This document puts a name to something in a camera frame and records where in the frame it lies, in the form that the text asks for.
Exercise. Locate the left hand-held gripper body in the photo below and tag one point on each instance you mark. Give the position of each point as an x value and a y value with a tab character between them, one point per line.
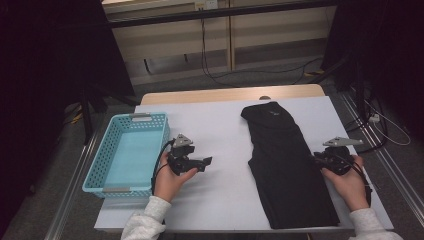
180	161

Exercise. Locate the person's right hand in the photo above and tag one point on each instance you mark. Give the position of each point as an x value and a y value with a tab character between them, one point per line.
350	190

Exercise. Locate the blue perforated plastic basket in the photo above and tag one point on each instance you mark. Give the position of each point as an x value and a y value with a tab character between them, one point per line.
100	160

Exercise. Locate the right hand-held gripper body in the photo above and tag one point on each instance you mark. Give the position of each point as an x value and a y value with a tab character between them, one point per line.
335	161

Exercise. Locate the person's left hand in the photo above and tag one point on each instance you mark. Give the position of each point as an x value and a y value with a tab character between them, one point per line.
170	185

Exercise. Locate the metal floor rail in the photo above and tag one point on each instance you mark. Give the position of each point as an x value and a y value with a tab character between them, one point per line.
393	173
71	193

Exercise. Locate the black metal stand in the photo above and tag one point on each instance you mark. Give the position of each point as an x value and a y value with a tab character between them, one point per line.
359	93
87	120

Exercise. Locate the white wall socket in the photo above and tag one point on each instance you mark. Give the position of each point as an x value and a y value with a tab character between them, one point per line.
206	4

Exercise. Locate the dark curtain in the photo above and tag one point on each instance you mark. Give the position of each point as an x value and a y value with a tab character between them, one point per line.
393	50
40	66

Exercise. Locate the black pants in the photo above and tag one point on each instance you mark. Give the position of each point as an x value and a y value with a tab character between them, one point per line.
286	166

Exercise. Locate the white power plug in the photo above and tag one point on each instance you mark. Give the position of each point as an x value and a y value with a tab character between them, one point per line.
374	118

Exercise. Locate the white table cover sheet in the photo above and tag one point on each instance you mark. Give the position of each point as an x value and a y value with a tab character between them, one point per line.
216	133

